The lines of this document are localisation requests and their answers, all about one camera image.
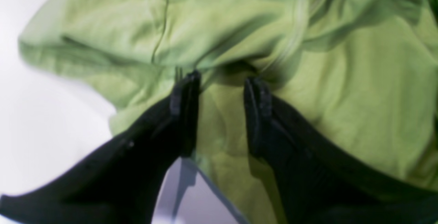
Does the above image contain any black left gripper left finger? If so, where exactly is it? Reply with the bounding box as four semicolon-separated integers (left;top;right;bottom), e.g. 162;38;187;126
1;71;201;224

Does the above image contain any green t-shirt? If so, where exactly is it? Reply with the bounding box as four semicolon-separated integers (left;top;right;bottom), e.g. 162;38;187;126
18;0;437;224

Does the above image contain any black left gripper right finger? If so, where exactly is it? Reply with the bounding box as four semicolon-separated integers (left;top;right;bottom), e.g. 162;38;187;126
244;77;438;224

